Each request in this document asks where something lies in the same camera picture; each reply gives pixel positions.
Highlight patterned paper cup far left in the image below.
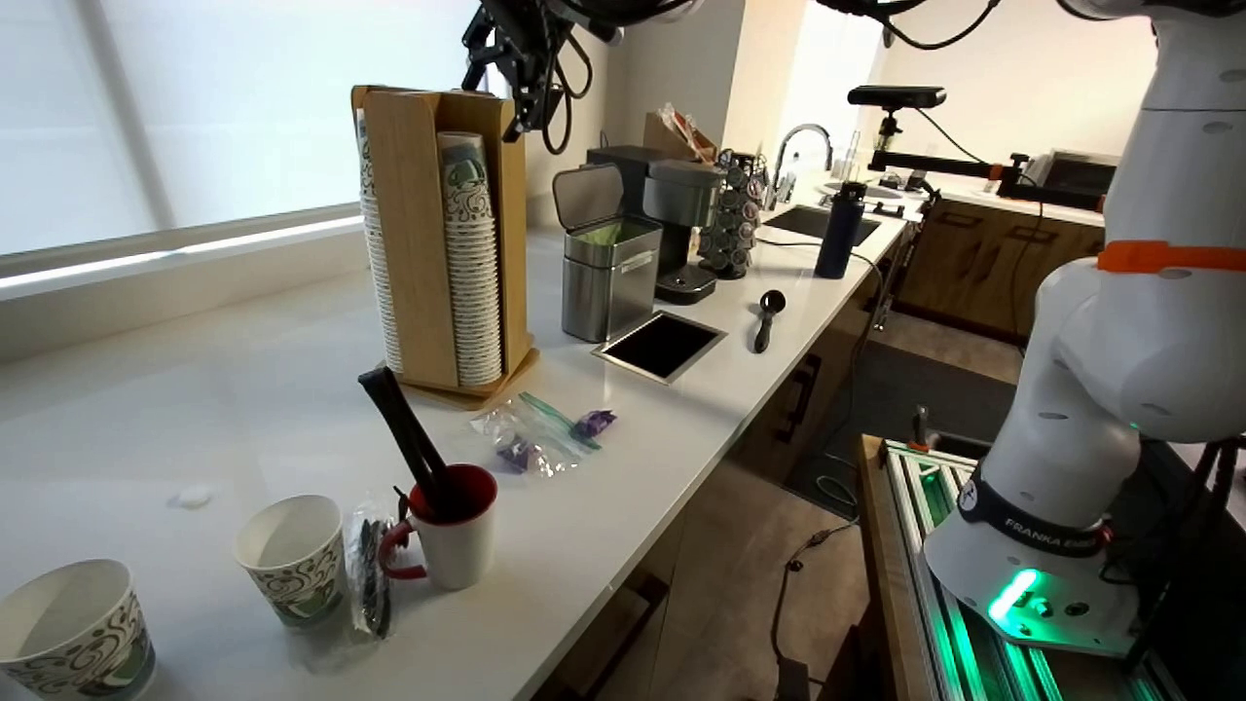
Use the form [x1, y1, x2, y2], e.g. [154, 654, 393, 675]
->
[0, 560, 154, 701]

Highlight coffee pod carousel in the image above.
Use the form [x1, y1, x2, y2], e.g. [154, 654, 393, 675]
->
[699, 151, 768, 279]

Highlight patterned paper cup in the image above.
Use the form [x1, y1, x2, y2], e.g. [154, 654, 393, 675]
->
[0, 560, 154, 701]
[235, 495, 345, 625]

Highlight black tumbler bottle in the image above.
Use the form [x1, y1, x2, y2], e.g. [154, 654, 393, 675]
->
[815, 181, 863, 279]

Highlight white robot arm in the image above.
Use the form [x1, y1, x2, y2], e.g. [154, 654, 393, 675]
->
[921, 0, 1246, 656]

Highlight purple wrapped candy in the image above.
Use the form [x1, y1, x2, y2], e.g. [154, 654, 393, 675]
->
[573, 407, 616, 434]

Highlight stack of patterned paper cups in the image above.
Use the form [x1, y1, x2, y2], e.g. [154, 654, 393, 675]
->
[438, 133, 502, 388]

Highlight dark wood cabinet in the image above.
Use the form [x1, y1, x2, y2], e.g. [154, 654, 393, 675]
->
[895, 198, 1102, 344]

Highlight black coffee scoop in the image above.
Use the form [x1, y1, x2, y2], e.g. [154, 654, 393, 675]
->
[751, 288, 786, 353]

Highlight purple candy inside bag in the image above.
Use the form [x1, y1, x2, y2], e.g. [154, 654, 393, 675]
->
[494, 434, 534, 472]

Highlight chrome sink faucet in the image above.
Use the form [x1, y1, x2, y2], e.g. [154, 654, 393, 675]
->
[771, 122, 832, 194]

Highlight steel trash bin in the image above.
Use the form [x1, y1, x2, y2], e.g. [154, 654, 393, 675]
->
[552, 162, 659, 344]

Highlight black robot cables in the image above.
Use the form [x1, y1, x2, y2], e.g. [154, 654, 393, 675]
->
[458, 0, 703, 158]

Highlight wooden cup dispenser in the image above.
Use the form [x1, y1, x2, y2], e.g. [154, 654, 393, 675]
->
[351, 87, 534, 398]

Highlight grey coffee machine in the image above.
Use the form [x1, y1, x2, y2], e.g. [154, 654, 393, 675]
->
[589, 145, 720, 305]

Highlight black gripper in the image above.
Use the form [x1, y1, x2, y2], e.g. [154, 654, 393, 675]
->
[458, 0, 573, 141]

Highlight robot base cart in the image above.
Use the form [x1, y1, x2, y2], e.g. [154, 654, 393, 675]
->
[858, 434, 1246, 701]

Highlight black utensil in cup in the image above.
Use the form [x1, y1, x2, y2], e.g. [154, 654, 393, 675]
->
[357, 367, 467, 516]

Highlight patterned paper cup near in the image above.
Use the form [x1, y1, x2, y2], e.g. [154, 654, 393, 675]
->
[235, 495, 345, 625]

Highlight white cup red inside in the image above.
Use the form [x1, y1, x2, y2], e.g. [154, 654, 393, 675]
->
[407, 462, 499, 589]

